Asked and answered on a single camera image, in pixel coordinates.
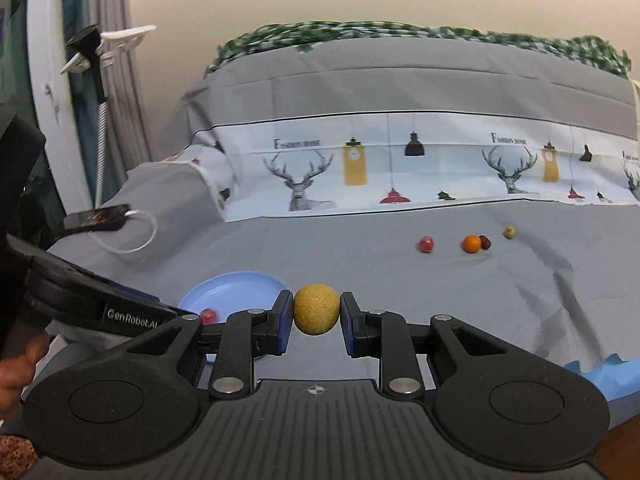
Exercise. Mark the dark red jujube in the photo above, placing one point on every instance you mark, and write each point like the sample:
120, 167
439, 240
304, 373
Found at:
486, 243

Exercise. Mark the red patterned cloth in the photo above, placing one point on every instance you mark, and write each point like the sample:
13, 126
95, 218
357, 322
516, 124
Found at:
15, 460

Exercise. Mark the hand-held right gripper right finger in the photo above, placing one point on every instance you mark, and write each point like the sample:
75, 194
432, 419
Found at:
348, 325

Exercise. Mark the green checkered cloth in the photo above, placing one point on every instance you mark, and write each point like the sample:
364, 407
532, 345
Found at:
400, 30

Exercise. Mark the black smartphone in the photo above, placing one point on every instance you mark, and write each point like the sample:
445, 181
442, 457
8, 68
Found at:
95, 218

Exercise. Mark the light blue cloth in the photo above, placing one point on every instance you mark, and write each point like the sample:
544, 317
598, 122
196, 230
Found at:
610, 375

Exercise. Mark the white window frame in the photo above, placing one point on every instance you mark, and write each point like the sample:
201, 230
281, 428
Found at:
45, 60

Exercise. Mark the red mottled round fruit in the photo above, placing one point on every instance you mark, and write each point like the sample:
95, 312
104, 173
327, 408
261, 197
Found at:
209, 315
426, 244

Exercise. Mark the dark cloth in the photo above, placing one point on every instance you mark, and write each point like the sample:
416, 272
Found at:
17, 170

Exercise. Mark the small orange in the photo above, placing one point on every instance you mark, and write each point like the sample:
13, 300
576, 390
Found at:
471, 243

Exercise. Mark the black gooseneck phone holder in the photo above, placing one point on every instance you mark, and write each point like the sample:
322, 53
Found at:
101, 135

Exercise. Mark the grey bed sheet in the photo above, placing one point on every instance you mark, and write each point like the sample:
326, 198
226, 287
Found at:
350, 240

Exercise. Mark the blue plastic plate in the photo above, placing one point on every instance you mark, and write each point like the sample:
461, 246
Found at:
235, 290

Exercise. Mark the person's left hand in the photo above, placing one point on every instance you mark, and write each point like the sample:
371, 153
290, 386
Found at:
15, 380

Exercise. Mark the grey quilt with printed band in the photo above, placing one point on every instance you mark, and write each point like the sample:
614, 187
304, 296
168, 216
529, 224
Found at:
400, 90

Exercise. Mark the grey printed pillow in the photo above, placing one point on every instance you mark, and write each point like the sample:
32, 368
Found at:
165, 185

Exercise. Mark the grey curtain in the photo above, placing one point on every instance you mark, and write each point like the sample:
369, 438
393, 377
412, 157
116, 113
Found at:
127, 85

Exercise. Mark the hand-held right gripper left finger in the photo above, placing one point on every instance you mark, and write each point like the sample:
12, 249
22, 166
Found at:
285, 320

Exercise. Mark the yellow-green round fruit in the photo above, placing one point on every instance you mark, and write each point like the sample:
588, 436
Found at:
315, 309
509, 232

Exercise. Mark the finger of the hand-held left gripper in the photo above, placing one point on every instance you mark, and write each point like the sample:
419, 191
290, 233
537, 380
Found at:
145, 296

